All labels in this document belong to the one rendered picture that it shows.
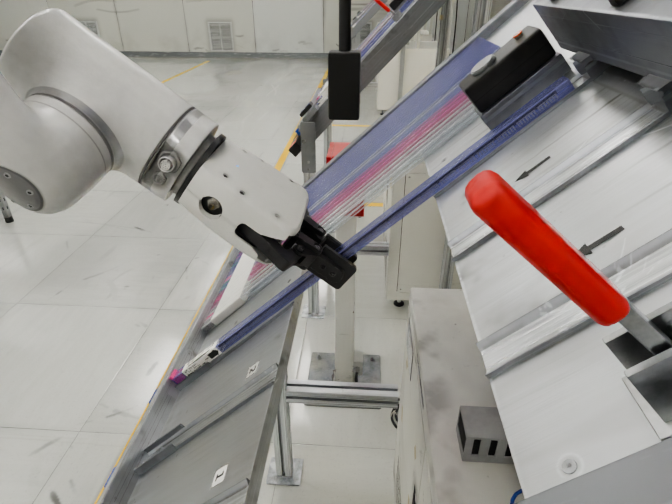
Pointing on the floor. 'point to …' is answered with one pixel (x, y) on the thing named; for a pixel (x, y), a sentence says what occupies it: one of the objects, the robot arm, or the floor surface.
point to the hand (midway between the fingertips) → (332, 261)
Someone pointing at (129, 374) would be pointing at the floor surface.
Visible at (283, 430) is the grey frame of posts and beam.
